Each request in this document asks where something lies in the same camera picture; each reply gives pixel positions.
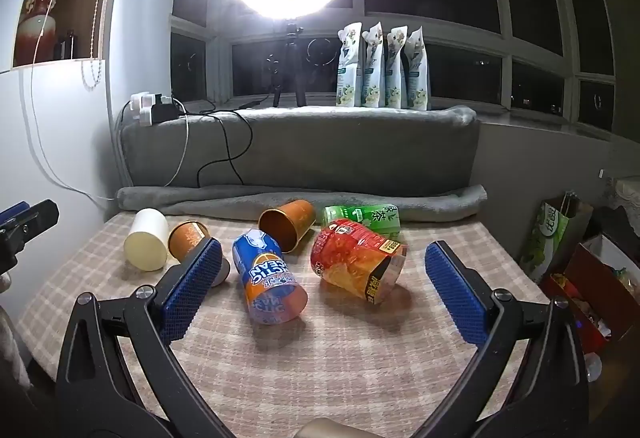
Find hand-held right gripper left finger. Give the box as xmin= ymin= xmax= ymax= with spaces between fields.
xmin=55 ymin=237 xmax=224 ymax=438

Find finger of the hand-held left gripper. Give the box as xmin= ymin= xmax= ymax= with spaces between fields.
xmin=0 ymin=201 xmax=31 ymax=225
xmin=0 ymin=199 xmax=60 ymax=276

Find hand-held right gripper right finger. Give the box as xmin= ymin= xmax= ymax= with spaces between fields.
xmin=419 ymin=241 xmax=591 ymax=438

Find small orange paper cup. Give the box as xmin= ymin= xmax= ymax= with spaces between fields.
xmin=167 ymin=221 xmax=231 ymax=288

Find white cup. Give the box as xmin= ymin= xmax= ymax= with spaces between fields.
xmin=123 ymin=208 xmax=169 ymax=273

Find blue paper cup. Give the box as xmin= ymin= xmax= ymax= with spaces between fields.
xmin=231 ymin=228 xmax=309 ymax=326

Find red instant noodle cup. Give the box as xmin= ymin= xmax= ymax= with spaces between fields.
xmin=310 ymin=219 xmax=408 ymax=305

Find rolled grey blanket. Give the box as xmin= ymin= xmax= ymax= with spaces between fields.
xmin=116 ymin=184 xmax=488 ymax=223

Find green paper bag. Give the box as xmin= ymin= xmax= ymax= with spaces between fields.
xmin=520 ymin=192 xmax=594 ymax=284

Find green tea carton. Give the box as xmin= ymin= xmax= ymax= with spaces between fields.
xmin=320 ymin=203 xmax=402 ymax=241

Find red cardboard box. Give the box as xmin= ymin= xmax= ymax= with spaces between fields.
xmin=542 ymin=233 xmax=640 ymax=355

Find white power strip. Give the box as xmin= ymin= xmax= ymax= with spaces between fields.
xmin=129 ymin=91 xmax=187 ymax=126

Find black power adapter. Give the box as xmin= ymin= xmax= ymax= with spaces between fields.
xmin=150 ymin=94 xmax=180 ymax=124

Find dark small bottles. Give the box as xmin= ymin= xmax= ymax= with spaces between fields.
xmin=52 ymin=31 xmax=81 ymax=62

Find red ceramic vase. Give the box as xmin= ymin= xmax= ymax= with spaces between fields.
xmin=14 ymin=0 xmax=64 ymax=66

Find grey fleece blanket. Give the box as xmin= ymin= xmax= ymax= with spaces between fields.
xmin=120 ymin=106 xmax=481 ymax=199

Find white green standing pouch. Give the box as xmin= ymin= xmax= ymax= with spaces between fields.
xmin=336 ymin=22 xmax=364 ymax=108
xmin=361 ymin=22 xmax=386 ymax=109
xmin=385 ymin=26 xmax=409 ymax=110
xmin=406 ymin=29 xmax=431 ymax=111

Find black tripod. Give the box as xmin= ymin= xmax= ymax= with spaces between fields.
xmin=265 ymin=21 xmax=308 ymax=108

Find long white cable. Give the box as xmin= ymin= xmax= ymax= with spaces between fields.
xmin=27 ymin=0 xmax=117 ymax=201

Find white charging cable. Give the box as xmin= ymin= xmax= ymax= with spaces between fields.
xmin=162 ymin=114 xmax=191 ymax=188

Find black cable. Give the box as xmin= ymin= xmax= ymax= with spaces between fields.
xmin=182 ymin=99 xmax=261 ymax=189

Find beaded blind cord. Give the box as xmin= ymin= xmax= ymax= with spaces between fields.
xmin=81 ymin=0 xmax=115 ymax=92

